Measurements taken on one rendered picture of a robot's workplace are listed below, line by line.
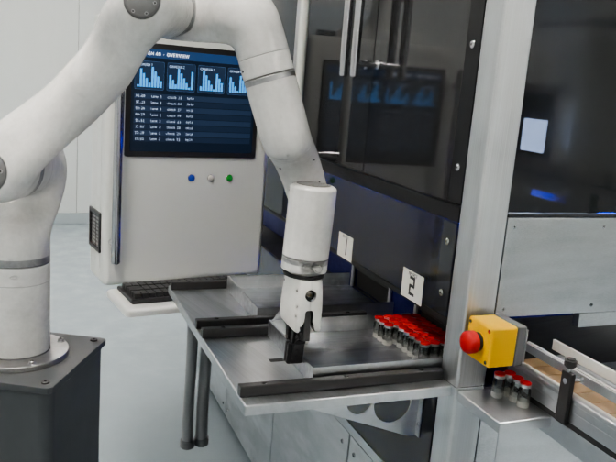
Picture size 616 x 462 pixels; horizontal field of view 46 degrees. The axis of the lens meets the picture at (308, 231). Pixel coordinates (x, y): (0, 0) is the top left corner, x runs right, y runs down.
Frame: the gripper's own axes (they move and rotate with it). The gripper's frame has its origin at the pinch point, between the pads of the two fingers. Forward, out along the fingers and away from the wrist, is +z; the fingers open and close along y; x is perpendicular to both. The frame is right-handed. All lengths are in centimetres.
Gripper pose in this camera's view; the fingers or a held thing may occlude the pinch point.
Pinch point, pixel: (293, 351)
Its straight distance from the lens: 136.5
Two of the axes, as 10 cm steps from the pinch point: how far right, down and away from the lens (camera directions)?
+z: -1.2, 9.7, 2.1
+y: -3.5, -2.3, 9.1
